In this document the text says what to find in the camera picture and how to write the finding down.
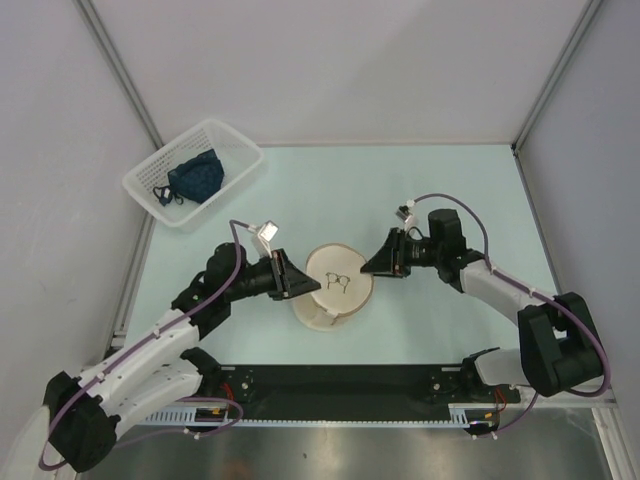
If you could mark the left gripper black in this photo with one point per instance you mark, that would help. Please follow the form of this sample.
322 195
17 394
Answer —
287 280

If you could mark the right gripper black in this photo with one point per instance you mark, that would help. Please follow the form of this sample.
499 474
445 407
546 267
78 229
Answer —
391 257

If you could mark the beige mesh laundry bag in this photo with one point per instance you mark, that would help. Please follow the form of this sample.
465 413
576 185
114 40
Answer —
344 289

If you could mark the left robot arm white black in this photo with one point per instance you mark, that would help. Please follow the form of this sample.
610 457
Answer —
90 412

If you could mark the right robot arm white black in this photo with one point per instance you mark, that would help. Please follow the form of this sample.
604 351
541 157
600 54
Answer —
558 344

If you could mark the dark blue bra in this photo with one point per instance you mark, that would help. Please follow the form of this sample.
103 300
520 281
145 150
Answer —
196 180

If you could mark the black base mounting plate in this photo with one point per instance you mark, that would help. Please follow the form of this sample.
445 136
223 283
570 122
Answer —
352 392

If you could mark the white plastic perforated basket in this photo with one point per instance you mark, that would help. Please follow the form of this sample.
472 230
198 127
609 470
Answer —
242 159

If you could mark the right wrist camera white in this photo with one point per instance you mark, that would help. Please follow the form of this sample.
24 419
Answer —
406 215

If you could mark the white slotted cable duct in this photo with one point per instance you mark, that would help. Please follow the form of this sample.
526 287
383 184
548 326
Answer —
452 417

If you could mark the right aluminium frame post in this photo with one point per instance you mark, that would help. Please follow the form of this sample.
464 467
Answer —
574 40

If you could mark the aluminium frame post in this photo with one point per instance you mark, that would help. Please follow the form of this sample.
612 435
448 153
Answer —
113 59
574 40

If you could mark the left aluminium frame post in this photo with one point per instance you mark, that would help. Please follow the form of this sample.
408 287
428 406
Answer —
113 59

